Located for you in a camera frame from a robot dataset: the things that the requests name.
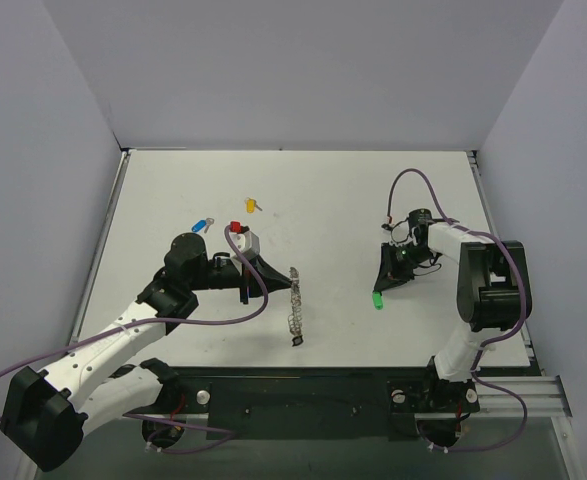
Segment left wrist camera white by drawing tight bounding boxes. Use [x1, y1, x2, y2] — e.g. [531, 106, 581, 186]
[229, 221, 260, 261]

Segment blue tag key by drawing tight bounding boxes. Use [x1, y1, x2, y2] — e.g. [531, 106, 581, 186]
[191, 217, 215, 234]

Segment green tag key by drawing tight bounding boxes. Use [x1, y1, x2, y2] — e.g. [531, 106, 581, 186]
[372, 292, 384, 310]

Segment purple cable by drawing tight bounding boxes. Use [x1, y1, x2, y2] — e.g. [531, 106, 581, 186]
[0, 222, 269, 456]
[386, 168, 530, 454]

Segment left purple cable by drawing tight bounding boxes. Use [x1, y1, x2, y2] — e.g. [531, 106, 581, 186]
[0, 222, 269, 456]

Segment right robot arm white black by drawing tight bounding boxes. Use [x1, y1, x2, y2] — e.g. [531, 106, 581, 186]
[372, 209, 532, 409]

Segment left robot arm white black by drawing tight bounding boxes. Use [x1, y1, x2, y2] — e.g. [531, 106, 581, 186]
[0, 223, 292, 472]

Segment metal disc with keyrings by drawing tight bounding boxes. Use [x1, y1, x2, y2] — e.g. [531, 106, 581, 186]
[287, 267, 303, 339]

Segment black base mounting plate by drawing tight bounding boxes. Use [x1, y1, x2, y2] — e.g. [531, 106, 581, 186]
[140, 367, 480, 441]

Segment yellow tag key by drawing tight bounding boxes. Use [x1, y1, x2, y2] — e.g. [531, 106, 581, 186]
[245, 197, 262, 214]

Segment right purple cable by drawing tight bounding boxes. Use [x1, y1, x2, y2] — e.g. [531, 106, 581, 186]
[386, 168, 530, 454]

